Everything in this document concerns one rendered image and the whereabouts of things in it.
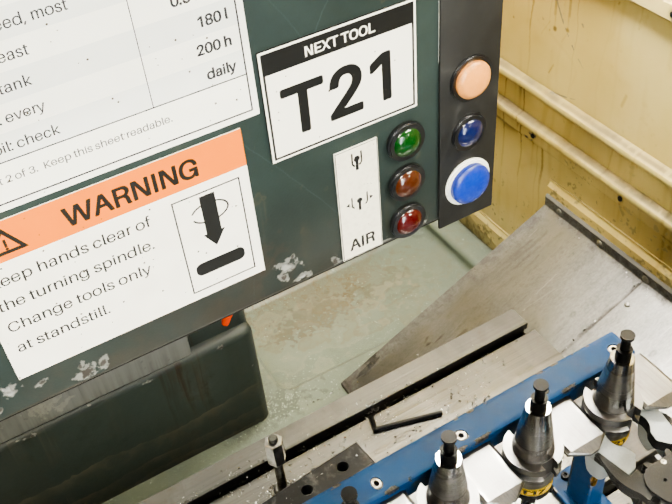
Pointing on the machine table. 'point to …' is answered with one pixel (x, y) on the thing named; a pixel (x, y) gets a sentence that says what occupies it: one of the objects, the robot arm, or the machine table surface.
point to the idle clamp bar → (348, 461)
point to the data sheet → (113, 85)
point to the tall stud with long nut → (276, 459)
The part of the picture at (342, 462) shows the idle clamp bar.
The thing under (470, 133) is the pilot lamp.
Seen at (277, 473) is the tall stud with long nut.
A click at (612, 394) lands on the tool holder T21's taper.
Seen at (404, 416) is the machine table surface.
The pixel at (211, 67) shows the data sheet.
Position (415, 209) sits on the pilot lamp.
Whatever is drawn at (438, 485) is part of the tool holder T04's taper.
